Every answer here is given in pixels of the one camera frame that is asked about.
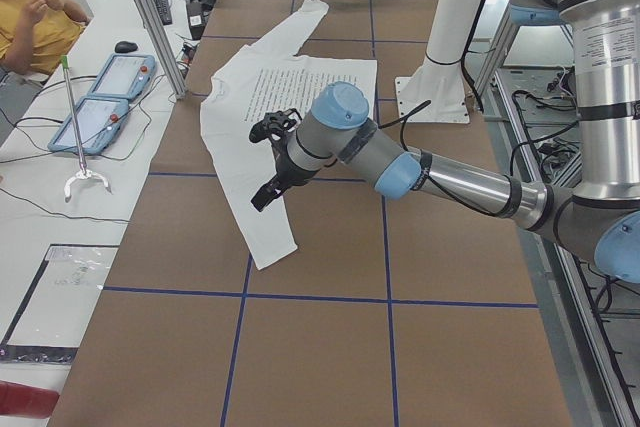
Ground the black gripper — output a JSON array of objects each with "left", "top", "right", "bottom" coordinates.
[{"left": 251, "top": 142, "right": 316, "bottom": 212}]

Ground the white long-sleeve printed shirt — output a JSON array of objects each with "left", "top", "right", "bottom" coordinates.
[{"left": 200, "top": 0, "right": 377, "bottom": 269}]

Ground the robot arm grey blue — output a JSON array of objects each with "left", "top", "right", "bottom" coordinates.
[{"left": 249, "top": 0, "right": 639, "bottom": 283}]

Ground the black power adapter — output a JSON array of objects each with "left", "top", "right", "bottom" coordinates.
[{"left": 186, "top": 0, "right": 206, "bottom": 40}]

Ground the black keyboard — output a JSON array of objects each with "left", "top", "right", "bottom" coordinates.
[{"left": 152, "top": 0, "right": 173, "bottom": 25}]

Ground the upper blue teach pendant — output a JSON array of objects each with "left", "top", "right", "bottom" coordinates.
[{"left": 89, "top": 53, "right": 157, "bottom": 101}]

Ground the blue teach pendant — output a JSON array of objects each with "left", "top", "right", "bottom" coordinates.
[
  {"left": 89, "top": 53, "right": 157, "bottom": 101},
  {"left": 47, "top": 96, "right": 129, "bottom": 156}
]

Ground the lower blue teach pendant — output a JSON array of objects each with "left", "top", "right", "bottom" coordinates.
[{"left": 47, "top": 96, "right": 129, "bottom": 156}]

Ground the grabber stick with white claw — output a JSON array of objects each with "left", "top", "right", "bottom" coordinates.
[{"left": 61, "top": 55, "right": 112, "bottom": 203}]

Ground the black computer mouse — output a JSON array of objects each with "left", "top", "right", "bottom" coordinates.
[{"left": 114, "top": 41, "right": 138, "bottom": 54}]

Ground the clear plastic sheet on desk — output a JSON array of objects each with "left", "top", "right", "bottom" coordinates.
[{"left": 1, "top": 244, "right": 118, "bottom": 365}]

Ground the person in yellow shirt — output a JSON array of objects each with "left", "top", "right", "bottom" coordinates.
[{"left": 0, "top": 0, "right": 92, "bottom": 77}]

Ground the red object at edge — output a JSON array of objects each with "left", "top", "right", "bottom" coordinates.
[{"left": 1, "top": 381, "right": 60, "bottom": 419}]

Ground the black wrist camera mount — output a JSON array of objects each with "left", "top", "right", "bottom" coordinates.
[{"left": 249, "top": 108, "right": 302, "bottom": 145}]

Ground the aluminium frame post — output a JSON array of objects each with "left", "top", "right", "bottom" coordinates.
[{"left": 134, "top": 0, "right": 187, "bottom": 100}]

